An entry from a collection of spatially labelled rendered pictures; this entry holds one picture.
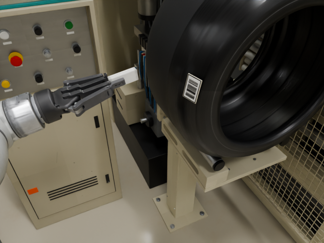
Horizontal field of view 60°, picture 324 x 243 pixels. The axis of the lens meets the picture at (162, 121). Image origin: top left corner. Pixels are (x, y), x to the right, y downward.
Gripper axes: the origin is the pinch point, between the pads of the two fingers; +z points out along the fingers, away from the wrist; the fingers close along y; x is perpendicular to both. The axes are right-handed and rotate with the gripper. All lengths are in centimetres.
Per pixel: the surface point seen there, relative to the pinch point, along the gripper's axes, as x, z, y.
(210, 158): 36.5, 19.7, -6.1
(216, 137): 19.5, 17.7, -12.7
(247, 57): 37, 67, 37
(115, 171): 96, -9, 57
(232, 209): 134, 50, 19
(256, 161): 51, 39, -7
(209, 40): -7.3, 18.3, -9.5
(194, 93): 2.9, 12.6, -11.7
